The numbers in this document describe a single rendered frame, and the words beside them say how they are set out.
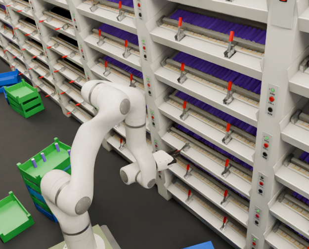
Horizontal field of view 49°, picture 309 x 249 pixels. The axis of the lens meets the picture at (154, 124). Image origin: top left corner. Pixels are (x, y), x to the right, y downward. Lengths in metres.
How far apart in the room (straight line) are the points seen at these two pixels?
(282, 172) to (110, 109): 0.69
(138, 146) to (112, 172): 1.04
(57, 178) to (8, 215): 1.16
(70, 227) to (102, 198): 0.93
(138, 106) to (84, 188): 0.38
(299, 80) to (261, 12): 0.24
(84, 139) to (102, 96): 0.17
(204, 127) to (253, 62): 0.47
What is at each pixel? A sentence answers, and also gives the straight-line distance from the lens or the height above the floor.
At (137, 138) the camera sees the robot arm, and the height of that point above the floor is 0.79.
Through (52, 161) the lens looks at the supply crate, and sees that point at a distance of 2.19.
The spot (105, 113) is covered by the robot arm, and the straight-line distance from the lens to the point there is 1.19.
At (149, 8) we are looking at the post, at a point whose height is 1.22.
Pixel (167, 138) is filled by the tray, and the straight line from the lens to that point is 1.85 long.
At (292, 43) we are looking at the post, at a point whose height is 1.24.
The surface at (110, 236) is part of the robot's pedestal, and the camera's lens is 1.74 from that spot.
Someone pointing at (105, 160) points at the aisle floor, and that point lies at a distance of 2.58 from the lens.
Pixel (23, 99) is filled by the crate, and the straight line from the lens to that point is 3.30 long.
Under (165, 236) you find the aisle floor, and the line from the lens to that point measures 2.05.
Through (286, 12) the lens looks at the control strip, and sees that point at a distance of 1.07.
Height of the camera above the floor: 1.65
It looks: 35 degrees down
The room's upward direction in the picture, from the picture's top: 7 degrees counter-clockwise
